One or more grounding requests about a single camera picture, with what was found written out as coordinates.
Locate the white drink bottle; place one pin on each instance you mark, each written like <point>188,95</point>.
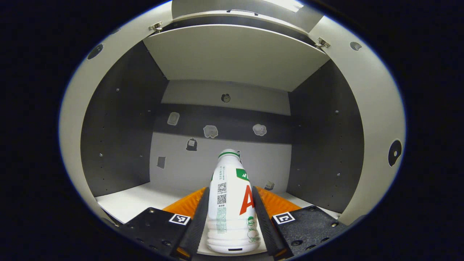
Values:
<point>232,217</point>

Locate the white and grey cabinet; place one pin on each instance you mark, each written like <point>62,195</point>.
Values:
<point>232,58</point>

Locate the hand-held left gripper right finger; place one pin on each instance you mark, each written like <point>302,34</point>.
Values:
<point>266,224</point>

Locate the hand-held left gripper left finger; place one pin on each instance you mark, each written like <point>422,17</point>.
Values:
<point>195,228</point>

